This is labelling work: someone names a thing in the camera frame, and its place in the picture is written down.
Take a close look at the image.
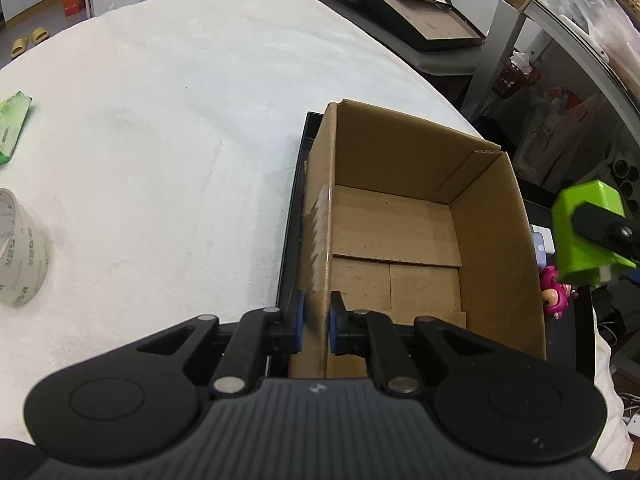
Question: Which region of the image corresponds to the green hexagonal block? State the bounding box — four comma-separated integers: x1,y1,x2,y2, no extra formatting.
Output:
551,180,639,287

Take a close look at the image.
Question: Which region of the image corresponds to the pink figurine toy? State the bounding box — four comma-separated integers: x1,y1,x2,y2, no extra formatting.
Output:
539,266,572,320

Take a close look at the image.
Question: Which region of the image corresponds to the brown cardboard box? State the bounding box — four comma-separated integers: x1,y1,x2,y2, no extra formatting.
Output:
290,100,547,378

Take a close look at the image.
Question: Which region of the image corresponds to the white power adapter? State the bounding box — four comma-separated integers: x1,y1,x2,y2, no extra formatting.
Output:
530,224,555,270

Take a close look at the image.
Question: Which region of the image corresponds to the black tray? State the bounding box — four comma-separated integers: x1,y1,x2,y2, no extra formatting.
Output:
274,112,596,382

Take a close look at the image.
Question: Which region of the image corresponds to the red basket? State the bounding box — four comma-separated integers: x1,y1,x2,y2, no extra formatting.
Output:
491,50,540,99

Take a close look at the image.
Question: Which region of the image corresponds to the glass side table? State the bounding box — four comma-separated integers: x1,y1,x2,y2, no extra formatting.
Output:
461,0,639,138

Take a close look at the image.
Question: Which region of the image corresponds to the white table cloth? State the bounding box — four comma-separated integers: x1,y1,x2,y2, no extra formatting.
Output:
0,0,634,461

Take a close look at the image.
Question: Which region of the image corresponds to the clear tape roll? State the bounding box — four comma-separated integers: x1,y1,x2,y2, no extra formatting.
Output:
0,188,49,307

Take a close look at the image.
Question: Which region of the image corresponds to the black framed board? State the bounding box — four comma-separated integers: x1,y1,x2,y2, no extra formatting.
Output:
357,0,485,52

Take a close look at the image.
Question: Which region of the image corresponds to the green wet wipes pack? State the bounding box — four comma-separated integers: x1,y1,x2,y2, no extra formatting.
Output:
0,91,32,165

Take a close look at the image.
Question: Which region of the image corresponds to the yellow slipper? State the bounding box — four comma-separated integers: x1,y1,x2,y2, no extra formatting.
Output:
30,27,50,46
10,38,29,58

